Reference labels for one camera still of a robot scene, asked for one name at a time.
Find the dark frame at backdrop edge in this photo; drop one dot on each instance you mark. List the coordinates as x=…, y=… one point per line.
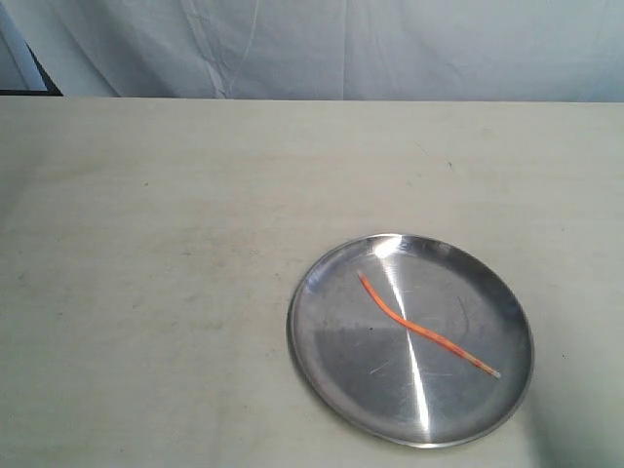
x=21, y=72

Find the white fabric backdrop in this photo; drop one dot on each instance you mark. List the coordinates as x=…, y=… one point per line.
x=337, y=50

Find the thin orange straw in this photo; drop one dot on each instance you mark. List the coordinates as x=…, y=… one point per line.
x=401, y=317

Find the round silver metal plate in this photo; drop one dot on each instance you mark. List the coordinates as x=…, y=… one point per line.
x=396, y=384

